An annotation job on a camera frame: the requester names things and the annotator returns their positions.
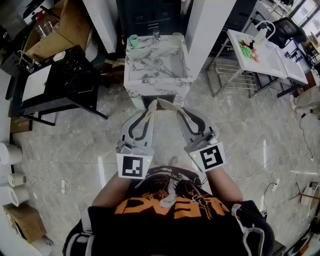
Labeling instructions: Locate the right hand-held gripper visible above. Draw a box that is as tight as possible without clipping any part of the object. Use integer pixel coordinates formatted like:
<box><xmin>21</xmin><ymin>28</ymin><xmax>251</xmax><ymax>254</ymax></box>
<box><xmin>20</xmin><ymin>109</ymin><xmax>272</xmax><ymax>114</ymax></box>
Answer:
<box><xmin>176</xmin><ymin>107</ymin><xmax>227</xmax><ymax>174</ymax></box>

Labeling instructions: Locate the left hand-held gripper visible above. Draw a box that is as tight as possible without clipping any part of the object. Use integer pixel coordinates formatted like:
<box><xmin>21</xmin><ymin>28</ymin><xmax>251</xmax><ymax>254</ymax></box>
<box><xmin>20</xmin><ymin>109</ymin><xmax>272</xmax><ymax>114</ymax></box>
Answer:
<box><xmin>115</xmin><ymin>109</ymin><xmax>155</xmax><ymax>180</ymax></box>

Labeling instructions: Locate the green cup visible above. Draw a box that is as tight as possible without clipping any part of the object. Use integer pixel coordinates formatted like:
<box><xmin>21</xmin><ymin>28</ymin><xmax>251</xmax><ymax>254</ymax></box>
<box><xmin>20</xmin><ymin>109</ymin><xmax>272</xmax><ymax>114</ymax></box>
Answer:
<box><xmin>128</xmin><ymin>34</ymin><xmax>141</xmax><ymax>49</ymax></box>

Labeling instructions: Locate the person's left forearm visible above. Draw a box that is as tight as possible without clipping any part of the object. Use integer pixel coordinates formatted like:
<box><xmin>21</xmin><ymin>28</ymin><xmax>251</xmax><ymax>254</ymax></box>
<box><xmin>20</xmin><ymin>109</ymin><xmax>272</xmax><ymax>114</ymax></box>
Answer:
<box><xmin>91</xmin><ymin>172</ymin><xmax>133</xmax><ymax>208</ymax></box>

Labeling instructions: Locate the person's right forearm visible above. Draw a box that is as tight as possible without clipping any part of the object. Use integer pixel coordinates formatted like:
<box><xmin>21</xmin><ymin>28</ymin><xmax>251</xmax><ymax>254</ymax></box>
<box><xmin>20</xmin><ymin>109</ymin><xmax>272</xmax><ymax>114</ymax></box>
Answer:
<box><xmin>206</xmin><ymin>166</ymin><xmax>245</xmax><ymax>204</ymax></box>

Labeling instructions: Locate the metal rack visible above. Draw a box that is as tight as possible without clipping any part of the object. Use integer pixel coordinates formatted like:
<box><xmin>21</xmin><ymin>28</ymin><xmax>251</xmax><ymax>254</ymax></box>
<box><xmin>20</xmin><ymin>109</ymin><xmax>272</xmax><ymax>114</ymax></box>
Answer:
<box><xmin>206</xmin><ymin>59</ymin><xmax>262</xmax><ymax>98</ymax></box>

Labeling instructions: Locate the white marble sink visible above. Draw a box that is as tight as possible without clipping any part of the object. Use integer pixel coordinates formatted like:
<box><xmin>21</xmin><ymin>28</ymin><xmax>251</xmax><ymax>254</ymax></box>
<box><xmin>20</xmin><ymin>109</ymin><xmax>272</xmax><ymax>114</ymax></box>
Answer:
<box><xmin>123</xmin><ymin>34</ymin><xmax>195</xmax><ymax>111</ymax></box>

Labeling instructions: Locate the black speckled cabinet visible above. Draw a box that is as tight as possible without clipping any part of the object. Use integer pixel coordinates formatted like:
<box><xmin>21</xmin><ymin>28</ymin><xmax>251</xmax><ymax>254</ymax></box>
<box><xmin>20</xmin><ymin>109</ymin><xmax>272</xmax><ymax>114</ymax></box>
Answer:
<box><xmin>8</xmin><ymin>44</ymin><xmax>109</xmax><ymax>127</ymax></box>

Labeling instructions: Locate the green toy vegetable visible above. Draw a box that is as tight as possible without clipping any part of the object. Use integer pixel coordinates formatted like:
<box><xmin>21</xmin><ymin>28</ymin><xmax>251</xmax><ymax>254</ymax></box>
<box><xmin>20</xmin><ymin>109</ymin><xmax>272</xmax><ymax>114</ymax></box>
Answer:
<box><xmin>239</xmin><ymin>44</ymin><xmax>254</xmax><ymax>60</ymax></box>

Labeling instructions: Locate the white table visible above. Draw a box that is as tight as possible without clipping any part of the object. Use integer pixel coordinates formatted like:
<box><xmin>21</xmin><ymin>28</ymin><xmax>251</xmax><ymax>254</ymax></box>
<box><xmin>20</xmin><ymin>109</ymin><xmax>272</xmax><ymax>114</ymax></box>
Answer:
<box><xmin>226</xmin><ymin>28</ymin><xmax>310</xmax><ymax>99</ymax></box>

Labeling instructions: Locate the person's black orange-print shirt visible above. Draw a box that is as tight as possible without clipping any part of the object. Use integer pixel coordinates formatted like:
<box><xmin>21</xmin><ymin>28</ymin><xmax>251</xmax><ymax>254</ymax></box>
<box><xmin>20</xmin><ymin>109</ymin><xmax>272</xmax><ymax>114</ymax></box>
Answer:
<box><xmin>62</xmin><ymin>165</ymin><xmax>276</xmax><ymax>256</ymax></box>

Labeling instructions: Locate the white soap dish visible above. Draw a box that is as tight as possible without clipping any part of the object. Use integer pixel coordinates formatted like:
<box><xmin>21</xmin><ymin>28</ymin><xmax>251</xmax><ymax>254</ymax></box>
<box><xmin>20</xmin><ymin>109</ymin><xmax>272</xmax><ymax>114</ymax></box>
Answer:
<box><xmin>52</xmin><ymin>50</ymin><xmax>67</xmax><ymax>62</ymax></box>

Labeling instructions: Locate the white rectangular basin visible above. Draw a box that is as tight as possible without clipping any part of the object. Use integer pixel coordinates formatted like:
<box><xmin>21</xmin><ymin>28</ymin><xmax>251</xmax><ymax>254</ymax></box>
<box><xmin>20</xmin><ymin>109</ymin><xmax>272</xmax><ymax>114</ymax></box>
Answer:
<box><xmin>21</xmin><ymin>64</ymin><xmax>52</xmax><ymax>102</ymax></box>

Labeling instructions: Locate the dark grey storage bin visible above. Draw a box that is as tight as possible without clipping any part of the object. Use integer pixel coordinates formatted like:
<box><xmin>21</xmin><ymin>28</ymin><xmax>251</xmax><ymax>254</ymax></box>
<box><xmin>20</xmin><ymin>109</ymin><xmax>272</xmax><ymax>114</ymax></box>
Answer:
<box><xmin>116</xmin><ymin>0</ymin><xmax>186</xmax><ymax>39</ymax></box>

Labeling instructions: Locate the large cardboard box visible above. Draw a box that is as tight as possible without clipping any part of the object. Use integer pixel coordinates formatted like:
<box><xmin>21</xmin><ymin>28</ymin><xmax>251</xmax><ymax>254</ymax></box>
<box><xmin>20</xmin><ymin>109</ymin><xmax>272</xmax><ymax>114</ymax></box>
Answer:
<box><xmin>24</xmin><ymin>0</ymin><xmax>92</xmax><ymax>61</ymax></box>

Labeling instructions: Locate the small chrome tap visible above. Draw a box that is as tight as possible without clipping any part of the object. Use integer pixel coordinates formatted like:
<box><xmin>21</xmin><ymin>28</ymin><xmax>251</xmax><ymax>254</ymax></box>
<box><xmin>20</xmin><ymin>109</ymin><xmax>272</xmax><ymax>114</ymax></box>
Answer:
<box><xmin>17</xmin><ymin>49</ymin><xmax>41</xmax><ymax>74</ymax></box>

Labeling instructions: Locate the black office chair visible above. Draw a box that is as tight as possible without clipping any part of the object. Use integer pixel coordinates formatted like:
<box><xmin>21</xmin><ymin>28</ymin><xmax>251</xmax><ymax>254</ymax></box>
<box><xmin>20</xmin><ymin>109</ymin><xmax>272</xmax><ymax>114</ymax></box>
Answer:
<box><xmin>270</xmin><ymin>16</ymin><xmax>309</xmax><ymax>50</ymax></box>

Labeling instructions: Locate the small cardboard box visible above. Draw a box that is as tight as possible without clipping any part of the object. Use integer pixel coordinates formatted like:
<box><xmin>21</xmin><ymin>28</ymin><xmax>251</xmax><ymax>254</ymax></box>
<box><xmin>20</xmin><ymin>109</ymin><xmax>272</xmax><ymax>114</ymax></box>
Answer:
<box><xmin>2</xmin><ymin>203</ymin><xmax>47</xmax><ymax>245</ymax></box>

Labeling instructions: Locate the black floor cable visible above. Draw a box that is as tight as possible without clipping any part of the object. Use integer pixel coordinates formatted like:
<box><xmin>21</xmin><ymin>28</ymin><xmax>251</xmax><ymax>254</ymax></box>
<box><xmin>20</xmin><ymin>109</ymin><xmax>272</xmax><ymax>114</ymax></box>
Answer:
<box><xmin>298</xmin><ymin>111</ymin><xmax>314</xmax><ymax>161</ymax></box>

